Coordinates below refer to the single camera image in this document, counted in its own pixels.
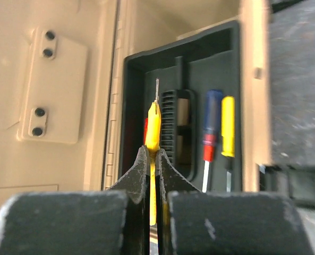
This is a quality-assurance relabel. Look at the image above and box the tan plastic tool box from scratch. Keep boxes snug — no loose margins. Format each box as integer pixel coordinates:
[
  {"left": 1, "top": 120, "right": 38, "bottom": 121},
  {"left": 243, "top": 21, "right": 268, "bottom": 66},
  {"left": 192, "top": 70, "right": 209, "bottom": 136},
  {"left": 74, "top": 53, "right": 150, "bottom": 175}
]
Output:
[{"left": 0, "top": 0, "right": 315, "bottom": 208}]

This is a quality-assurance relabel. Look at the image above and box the black tool box tray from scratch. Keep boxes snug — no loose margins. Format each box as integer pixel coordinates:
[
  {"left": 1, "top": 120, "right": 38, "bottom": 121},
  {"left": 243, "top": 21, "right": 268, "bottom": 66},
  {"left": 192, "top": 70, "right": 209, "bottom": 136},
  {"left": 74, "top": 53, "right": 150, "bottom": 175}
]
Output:
[{"left": 120, "top": 21, "right": 243, "bottom": 191}]

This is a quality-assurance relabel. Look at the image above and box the blue red handled screwdriver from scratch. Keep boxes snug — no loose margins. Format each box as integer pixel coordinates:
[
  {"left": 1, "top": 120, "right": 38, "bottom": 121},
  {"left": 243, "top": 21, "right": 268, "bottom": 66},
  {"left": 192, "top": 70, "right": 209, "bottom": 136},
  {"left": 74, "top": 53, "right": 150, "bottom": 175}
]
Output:
[{"left": 202, "top": 90, "right": 223, "bottom": 192}]

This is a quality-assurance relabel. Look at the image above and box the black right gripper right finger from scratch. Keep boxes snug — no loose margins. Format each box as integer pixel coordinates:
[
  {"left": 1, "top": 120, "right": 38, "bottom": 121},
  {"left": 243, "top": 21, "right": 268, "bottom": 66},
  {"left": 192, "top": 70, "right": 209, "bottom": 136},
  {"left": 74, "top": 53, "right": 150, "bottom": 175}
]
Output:
[{"left": 157, "top": 150, "right": 314, "bottom": 254}]

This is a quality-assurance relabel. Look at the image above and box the yellow box cutter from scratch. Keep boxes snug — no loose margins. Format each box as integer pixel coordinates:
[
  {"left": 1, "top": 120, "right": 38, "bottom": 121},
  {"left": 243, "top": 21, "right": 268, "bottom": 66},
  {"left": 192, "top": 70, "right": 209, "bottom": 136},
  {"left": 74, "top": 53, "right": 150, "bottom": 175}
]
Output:
[{"left": 145, "top": 78, "right": 161, "bottom": 226}]

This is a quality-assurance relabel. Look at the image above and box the yellow handled screwdriver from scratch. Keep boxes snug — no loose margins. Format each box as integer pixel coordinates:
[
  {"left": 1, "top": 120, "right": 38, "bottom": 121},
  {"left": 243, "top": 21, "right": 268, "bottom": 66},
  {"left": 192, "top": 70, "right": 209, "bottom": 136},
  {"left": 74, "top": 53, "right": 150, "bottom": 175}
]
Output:
[{"left": 221, "top": 96, "right": 235, "bottom": 192}]

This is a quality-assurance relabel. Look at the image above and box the red box cutter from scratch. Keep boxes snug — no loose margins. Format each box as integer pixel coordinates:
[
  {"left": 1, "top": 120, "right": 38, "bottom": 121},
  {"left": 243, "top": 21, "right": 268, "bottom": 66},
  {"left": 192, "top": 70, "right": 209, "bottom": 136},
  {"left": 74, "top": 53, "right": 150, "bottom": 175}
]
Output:
[{"left": 143, "top": 118, "right": 148, "bottom": 145}]

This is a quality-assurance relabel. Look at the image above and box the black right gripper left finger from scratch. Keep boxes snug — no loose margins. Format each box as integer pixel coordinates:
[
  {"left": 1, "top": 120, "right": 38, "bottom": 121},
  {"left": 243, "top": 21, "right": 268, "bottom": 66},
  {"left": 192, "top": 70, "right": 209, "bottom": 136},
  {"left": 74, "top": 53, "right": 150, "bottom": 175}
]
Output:
[{"left": 0, "top": 146, "right": 150, "bottom": 254}]

